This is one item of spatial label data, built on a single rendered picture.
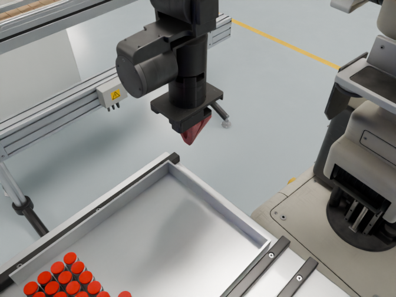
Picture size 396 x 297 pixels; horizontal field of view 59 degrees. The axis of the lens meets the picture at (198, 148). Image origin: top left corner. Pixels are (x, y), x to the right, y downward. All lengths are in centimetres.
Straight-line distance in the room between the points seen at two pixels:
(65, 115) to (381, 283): 135
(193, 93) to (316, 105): 193
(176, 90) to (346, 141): 59
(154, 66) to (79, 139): 174
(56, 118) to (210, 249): 105
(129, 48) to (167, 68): 5
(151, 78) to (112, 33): 268
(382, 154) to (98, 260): 69
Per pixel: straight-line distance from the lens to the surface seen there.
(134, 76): 44
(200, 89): 51
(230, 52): 280
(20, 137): 152
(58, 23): 137
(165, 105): 53
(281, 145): 207
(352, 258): 142
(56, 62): 217
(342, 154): 97
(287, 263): 66
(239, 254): 65
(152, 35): 45
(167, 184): 73
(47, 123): 154
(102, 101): 158
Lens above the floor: 146
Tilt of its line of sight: 47 degrees down
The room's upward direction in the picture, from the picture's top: straight up
